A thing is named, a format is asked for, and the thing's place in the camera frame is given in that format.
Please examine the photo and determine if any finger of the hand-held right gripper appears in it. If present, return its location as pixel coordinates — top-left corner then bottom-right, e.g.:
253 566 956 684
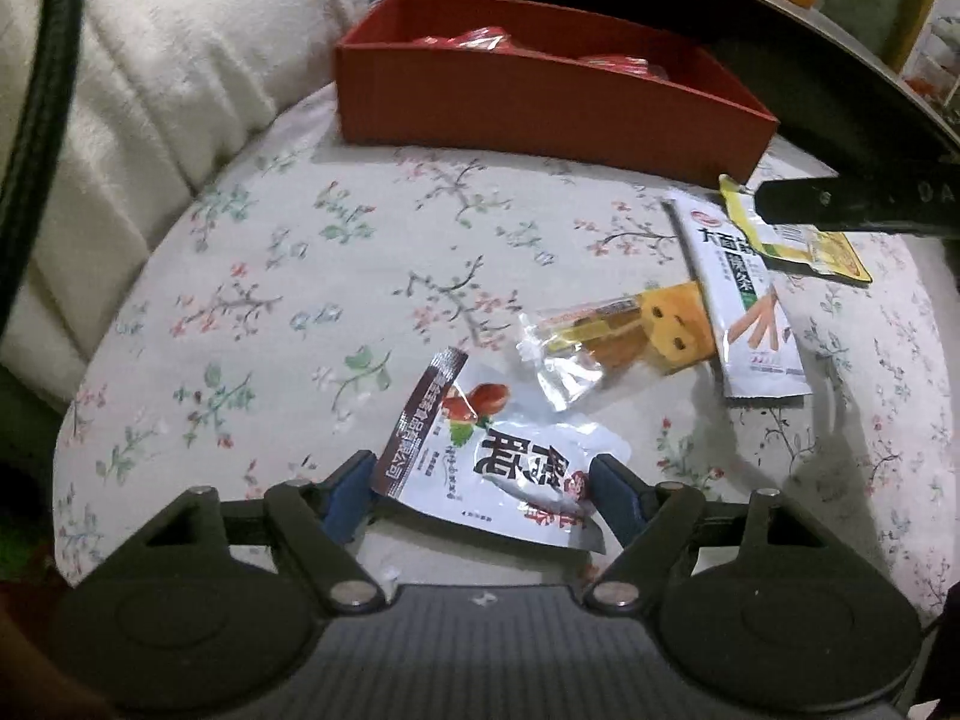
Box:
752 176 865 229

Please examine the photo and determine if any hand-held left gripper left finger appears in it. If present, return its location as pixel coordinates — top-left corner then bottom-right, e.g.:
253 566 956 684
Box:
142 450 385 614

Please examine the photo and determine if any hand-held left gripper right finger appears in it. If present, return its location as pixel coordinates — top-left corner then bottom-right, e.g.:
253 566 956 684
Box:
585 452 820 614

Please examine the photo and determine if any yellow snack packet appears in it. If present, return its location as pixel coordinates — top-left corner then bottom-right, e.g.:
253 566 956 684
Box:
717 173 875 286

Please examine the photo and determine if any white red-print snack packet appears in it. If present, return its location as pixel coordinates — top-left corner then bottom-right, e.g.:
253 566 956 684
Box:
373 347 632 557

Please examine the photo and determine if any red cardboard box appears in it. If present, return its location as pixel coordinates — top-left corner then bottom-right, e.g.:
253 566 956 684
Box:
334 0 781 186

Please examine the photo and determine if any white stick snack packet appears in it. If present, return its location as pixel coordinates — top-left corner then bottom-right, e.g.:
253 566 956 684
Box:
662 193 812 401

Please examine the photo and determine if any clear cake packet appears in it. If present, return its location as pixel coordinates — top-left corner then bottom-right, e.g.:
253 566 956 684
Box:
516 280 719 415

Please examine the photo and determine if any grey coffee table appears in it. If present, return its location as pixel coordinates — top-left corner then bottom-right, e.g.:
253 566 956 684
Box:
416 0 960 182

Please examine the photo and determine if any red snack packet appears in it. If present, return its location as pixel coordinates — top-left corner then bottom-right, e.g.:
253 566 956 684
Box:
576 52 670 85
411 25 512 55

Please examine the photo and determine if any floral cloth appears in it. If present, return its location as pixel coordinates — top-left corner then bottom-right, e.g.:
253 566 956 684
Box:
51 81 960 620

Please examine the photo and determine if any white fluffy blanket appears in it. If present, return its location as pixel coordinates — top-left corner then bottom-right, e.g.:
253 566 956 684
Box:
0 0 370 410

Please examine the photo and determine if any black braided cable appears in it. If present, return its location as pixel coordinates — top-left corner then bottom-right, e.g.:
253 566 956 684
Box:
0 0 85 365

